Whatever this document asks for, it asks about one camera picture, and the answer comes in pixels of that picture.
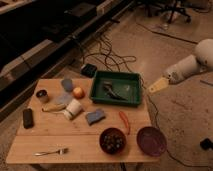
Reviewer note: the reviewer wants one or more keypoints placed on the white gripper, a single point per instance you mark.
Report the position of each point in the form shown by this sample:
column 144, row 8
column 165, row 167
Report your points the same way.
column 171, row 75

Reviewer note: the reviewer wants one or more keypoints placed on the dark grape bunch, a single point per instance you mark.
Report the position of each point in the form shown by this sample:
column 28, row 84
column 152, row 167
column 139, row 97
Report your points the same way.
column 112, row 142

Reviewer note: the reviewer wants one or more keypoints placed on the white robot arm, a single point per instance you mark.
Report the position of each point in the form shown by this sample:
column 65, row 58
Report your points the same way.
column 200, row 61

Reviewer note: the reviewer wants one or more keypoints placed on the white paper cup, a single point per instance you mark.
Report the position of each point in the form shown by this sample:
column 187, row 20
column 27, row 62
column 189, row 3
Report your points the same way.
column 73, row 109

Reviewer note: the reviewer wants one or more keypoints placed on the small metal cup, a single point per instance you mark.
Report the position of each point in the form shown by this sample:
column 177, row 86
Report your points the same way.
column 42, row 95

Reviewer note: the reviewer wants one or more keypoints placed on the green plastic tray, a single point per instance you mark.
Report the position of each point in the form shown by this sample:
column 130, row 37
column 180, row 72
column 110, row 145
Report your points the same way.
column 125, row 85

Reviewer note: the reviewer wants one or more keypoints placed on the red chili pepper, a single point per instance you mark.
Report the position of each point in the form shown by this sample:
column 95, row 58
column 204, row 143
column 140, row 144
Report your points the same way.
column 125, row 120

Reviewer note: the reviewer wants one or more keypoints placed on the purple plate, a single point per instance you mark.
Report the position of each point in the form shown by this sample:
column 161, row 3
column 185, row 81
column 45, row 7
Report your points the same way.
column 151, row 141

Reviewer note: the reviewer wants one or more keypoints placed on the black box on floor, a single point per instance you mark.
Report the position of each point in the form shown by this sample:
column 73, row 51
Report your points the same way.
column 206, row 144

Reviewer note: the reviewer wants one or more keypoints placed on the black power adapter box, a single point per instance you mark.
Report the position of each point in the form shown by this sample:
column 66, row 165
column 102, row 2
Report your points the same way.
column 88, row 70

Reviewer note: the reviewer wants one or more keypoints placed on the office chair base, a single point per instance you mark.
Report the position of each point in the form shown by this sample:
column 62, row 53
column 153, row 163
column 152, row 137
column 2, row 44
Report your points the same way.
column 172, row 6

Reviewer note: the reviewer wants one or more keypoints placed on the red bowl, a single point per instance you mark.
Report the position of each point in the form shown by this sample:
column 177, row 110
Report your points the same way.
column 112, row 131

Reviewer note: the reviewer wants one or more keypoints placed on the blue sponge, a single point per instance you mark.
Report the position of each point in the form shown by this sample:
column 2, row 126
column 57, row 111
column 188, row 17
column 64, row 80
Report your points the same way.
column 96, row 116

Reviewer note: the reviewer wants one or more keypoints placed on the red yellow apple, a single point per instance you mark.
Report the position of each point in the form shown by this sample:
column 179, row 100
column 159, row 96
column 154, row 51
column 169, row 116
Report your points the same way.
column 78, row 92

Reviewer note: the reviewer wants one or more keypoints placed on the clear plastic lid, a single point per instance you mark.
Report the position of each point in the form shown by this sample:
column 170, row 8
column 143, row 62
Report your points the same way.
column 64, row 98

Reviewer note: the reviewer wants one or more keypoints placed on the yellow banana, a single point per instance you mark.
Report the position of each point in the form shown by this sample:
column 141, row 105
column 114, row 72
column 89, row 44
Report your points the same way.
column 53, row 107

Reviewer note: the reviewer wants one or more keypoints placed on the silver fork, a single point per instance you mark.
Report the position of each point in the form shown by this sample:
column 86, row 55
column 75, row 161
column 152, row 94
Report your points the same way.
column 59, row 151

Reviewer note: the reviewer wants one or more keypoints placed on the black remote control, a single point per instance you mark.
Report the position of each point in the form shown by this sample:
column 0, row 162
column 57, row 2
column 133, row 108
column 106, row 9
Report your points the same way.
column 28, row 121

